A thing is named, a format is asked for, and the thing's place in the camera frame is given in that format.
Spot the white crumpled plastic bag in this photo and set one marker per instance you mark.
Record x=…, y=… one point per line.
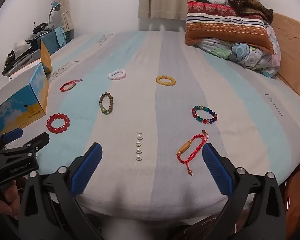
x=20, y=45

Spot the striped orange pillow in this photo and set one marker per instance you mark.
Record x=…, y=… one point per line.
x=222, y=27

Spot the floral quilt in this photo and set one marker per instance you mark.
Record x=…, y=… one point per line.
x=252, y=55

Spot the striped bed sheet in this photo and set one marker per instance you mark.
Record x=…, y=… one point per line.
x=152, y=55

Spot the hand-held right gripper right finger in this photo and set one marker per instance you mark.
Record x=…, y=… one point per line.
x=217, y=170

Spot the wooden bed frame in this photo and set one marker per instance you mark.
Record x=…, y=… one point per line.
x=292, y=50

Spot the grey suitcase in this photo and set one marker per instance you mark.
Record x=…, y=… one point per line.
x=20, y=61

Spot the pearl bead strand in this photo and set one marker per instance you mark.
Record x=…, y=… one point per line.
x=139, y=157

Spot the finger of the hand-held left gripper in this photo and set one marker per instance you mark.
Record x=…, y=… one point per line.
x=36, y=141
x=12, y=133

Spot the teal suitcase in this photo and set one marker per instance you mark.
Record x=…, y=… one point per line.
x=48, y=41

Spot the black bag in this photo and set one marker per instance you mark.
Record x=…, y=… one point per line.
x=41, y=27

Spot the teal cloth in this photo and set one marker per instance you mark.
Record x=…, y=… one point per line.
x=61, y=33

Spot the blue and yellow cardboard box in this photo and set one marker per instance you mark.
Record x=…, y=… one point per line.
x=22, y=102

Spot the person's left hand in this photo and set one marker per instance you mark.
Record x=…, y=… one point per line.
x=8, y=200

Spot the beige corner curtain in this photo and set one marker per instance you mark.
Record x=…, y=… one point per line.
x=65, y=5

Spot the blue desk lamp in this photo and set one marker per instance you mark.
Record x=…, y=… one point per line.
x=55, y=6

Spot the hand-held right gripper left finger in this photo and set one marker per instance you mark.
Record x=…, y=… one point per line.
x=86, y=170

